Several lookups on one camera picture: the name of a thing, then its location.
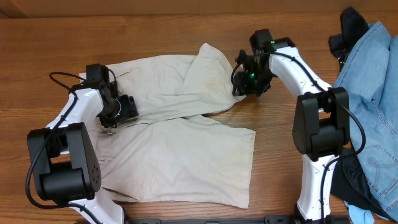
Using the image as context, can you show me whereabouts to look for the beige shorts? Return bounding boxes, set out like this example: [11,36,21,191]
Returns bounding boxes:
[88,44,256,208]

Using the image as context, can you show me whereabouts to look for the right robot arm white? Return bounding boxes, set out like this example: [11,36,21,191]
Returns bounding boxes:
[231,29,349,223]

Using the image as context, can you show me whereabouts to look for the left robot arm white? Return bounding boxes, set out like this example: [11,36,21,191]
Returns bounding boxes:
[25,63,139,223]

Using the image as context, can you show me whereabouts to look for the blue denim jeans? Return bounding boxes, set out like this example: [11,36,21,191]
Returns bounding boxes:
[334,22,397,221]

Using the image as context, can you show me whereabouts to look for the black garment near base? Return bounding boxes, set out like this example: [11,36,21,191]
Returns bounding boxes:
[331,156,394,222]

